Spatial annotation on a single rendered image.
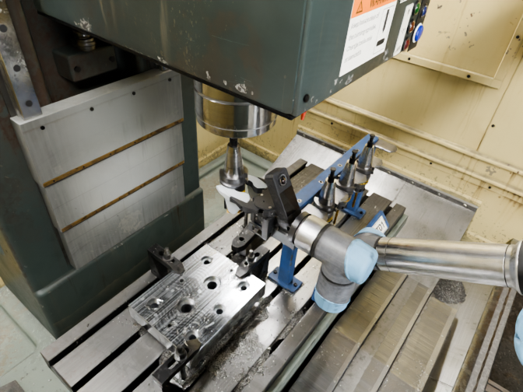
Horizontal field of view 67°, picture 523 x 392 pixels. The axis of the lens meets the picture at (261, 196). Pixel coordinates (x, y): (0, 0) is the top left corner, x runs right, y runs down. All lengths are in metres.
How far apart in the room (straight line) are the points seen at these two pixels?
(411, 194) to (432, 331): 0.61
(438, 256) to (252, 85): 0.48
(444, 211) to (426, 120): 0.39
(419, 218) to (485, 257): 1.00
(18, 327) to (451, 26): 1.83
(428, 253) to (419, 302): 0.75
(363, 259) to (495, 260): 0.22
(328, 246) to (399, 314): 0.77
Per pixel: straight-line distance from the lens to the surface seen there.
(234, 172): 0.84
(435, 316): 1.58
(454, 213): 1.82
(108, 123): 1.15
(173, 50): 0.66
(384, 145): 1.35
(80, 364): 1.16
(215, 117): 0.71
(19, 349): 1.65
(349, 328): 1.35
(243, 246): 1.26
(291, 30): 0.50
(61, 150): 1.10
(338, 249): 0.75
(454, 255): 0.82
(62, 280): 1.38
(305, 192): 1.05
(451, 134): 1.72
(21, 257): 1.27
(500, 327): 1.54
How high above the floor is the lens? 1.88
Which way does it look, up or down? 40 degrees down
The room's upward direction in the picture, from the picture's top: 5 degrees clockwise
